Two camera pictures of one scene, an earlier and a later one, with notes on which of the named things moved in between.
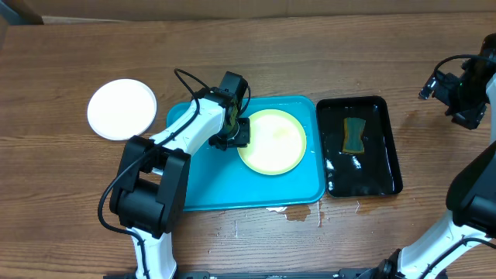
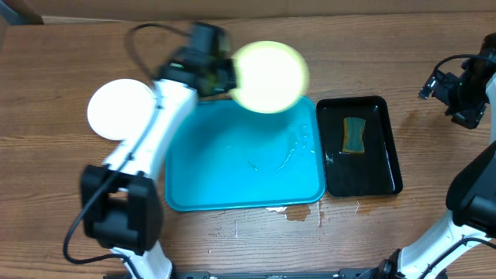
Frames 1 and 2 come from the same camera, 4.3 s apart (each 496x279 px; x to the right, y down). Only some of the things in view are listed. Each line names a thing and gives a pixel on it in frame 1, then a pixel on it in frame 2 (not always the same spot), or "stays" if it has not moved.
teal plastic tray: [219, 178] stays
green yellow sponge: [353, 140] stays
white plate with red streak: [121, 108] stays
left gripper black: [242, 142] -> [229, 82]
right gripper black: [446, 87] stays
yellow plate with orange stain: [277, 142] -> [272, 77]
